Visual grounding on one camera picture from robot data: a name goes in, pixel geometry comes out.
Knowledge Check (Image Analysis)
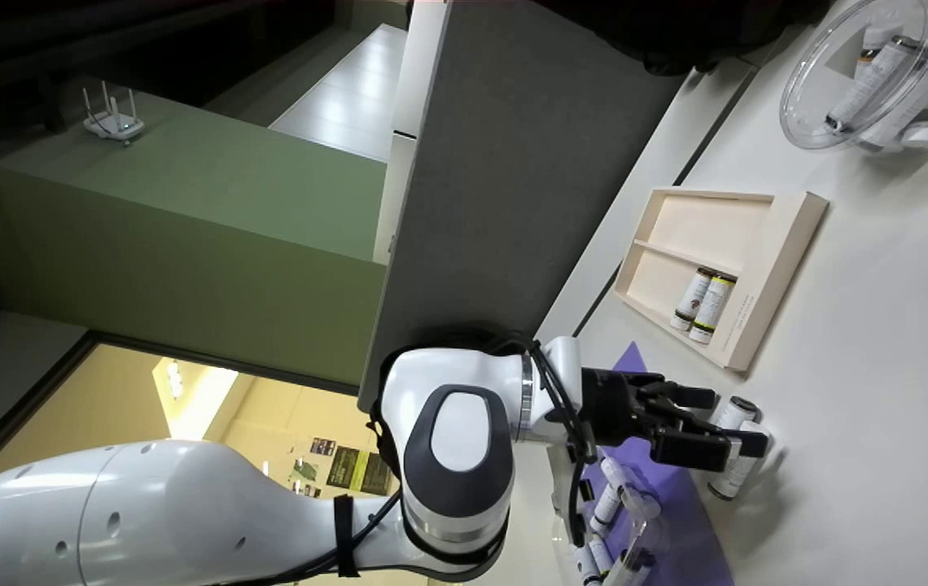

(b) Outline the green cabinet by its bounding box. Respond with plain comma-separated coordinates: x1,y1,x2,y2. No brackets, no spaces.
0,89,391,387

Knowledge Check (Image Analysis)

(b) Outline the pink white wall poster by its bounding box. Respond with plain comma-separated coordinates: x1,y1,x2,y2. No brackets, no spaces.
286,459,327,506

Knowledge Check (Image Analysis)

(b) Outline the purple mat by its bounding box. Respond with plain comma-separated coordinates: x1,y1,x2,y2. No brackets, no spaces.
573,343,737,586

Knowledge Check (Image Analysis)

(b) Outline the dark yellow wall poster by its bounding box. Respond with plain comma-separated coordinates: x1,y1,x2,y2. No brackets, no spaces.
322,442,366,493

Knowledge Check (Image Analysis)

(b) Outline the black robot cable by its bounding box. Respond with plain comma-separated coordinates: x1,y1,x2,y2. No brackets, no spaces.
243,343,602,586

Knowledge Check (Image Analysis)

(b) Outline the white wifi router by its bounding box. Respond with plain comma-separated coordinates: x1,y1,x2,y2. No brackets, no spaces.
75,74,149,145

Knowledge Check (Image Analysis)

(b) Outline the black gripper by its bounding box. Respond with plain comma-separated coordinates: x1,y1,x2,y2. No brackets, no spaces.
575,363,774,473

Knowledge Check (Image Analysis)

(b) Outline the clear plastic container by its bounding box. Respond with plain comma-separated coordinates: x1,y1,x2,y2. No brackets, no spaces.
573,450,670,586

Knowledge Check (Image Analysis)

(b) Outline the white tube black cap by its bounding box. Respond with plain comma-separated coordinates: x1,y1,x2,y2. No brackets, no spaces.
822,37,921,138

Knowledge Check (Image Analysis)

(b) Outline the white desk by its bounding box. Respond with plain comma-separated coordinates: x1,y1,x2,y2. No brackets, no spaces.
268,22,410,167

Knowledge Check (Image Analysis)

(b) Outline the grey partition panel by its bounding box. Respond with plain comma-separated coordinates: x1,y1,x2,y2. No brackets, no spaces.
357,0,692,410

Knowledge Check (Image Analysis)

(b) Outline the brown wall poster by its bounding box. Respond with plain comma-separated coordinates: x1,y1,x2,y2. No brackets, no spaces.
357,450,391,498

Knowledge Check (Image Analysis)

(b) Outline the light wooden tray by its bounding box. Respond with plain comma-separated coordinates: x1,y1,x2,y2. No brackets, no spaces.
610,185,833,380

